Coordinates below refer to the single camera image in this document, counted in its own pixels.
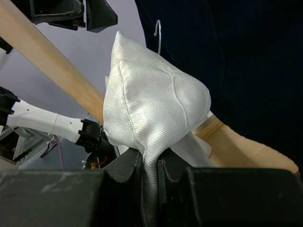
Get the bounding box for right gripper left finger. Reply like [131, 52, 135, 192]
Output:
[0, 149, 142, 227]

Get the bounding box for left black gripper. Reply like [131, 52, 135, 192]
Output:
[28, 0, 118, 32]

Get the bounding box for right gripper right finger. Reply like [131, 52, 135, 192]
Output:
[158, 151, 303, 227]

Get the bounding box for white pleated skirt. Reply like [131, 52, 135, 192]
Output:
[103, 32, 212, 227]

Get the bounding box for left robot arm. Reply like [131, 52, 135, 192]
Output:
[0, 0, 119, 168]

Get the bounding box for dark hanger with metal hook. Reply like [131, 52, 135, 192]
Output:
[154, 19, 162, 55]

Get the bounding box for wooden clothes rack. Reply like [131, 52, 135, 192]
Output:
[0, 0, 299, 175]

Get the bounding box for dark blue denim garment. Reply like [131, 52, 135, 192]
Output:
[136, 0, 303, 169]

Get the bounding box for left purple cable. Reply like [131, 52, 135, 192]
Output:
[46, 134, 66, 169]

